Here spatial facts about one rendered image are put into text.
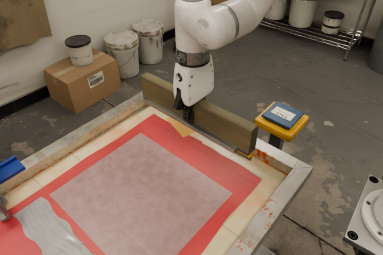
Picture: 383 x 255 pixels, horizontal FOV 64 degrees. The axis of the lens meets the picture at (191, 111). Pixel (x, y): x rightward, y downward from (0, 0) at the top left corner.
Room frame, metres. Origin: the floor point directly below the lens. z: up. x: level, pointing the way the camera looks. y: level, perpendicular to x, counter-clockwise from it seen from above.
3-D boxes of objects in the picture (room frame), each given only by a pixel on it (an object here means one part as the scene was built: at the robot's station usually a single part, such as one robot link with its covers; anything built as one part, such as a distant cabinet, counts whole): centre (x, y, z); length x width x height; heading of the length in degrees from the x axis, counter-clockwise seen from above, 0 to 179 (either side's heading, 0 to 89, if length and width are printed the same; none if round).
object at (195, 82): (0.61, 0.00, 1.21); 0.10 x 0.07 x 0.11; 139
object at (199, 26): (0.57, -0.02, 1.34); 0.15 x 0.10 x 0.11; 45
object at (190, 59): (0.60, 0.00, 1.27); 0.09 x 0.07 x 0.03; 139
